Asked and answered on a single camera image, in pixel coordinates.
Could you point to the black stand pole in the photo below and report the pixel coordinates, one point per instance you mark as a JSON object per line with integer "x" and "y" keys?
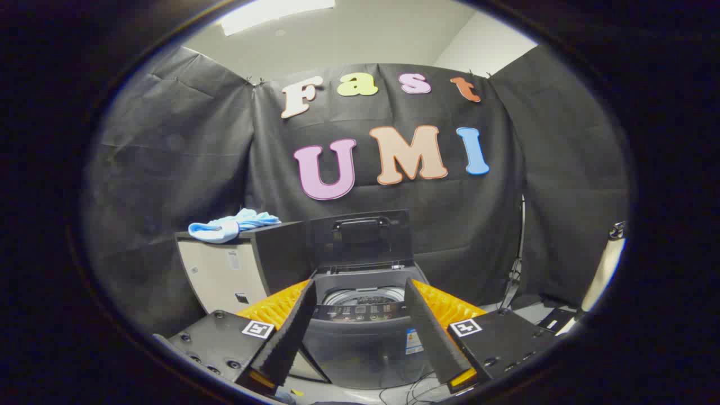
{"x": 514, "y": 270}

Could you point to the white cylinder with metal clamp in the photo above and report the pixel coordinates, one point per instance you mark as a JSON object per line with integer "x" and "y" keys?
{"x": 602, "y": 270}

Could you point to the dark washing machine lid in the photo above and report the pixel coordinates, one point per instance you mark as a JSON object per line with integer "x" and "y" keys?
{"x": 360, "y": 244}

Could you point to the black backdrop cloth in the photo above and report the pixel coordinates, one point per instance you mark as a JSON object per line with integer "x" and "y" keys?
{"x": 427, "y": 225}

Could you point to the light blue shirt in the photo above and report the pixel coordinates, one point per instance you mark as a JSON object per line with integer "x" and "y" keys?
{"x": 225, "y": 228}

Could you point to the grey washing machine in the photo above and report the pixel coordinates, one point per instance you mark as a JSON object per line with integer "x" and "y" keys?
{"x": 360, "y": 349}

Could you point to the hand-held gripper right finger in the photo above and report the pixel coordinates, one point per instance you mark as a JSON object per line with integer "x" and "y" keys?
{"x": 433, "y": 337}

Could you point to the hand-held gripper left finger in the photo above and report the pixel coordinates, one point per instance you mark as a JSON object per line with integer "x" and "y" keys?
{"x": 287, "y": 334}

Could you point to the black box with white label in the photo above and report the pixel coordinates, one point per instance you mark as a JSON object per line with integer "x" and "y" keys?
{"x": 557, "y": 319}

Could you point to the white cabinet with dark top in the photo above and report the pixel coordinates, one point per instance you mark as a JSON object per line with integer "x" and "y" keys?
{"x": 219, "y": 275}

